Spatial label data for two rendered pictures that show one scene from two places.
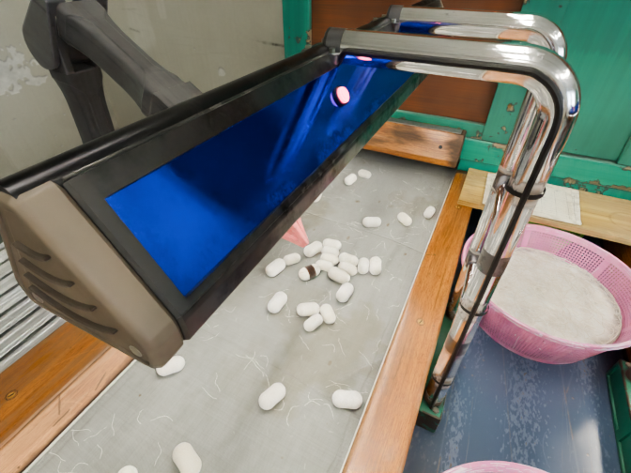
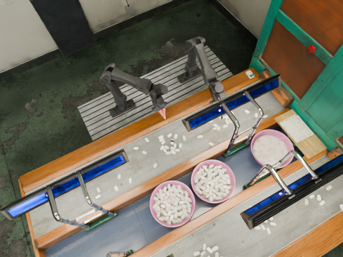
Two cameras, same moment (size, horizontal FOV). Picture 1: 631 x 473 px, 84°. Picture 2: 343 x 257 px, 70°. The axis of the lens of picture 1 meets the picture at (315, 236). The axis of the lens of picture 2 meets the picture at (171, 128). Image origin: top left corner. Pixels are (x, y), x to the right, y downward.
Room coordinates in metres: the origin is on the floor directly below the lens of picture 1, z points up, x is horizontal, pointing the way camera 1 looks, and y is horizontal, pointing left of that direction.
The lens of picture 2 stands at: (-0.43, -0.26, 2.25)
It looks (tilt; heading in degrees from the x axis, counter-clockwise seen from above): 63 degrees down; 42
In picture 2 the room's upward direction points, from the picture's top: 6 degrees counter-clockwise
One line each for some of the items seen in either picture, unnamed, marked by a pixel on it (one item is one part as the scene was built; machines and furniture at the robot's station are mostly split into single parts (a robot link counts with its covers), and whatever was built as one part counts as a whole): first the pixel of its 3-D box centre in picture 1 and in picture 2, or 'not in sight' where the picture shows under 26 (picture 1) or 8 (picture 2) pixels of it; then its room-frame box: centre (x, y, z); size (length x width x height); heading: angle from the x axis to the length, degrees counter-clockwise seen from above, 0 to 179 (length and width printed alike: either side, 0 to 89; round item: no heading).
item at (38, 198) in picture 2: not in sight; (68, 181); (-0.51, 0.39, 1.08); 0.62 x 0.08 x 0.07; 154
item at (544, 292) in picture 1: (536, 297); (269, 151); (0.39, -0.37, 0.71); 0.22 x 0.22 x 0.06
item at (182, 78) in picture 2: not in sight; (189, 72); (0.65, 0.44, 0.71); 0.20 x 0.07 x 0.08; 156
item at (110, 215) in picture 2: not in sight; (84, 203); (-0.55, 0.32, 0.90); 0.20 x 0.19 x 0.45; 154
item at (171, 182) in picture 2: not in sight; (172, 204); (-0.25, -0.05, 0.72); 0.27 x 0.27 x 0.10
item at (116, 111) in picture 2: not in sight; (121, 105); (0.10, 0.68, 0.71); 0.20 x 0.07 x 0.08; 156
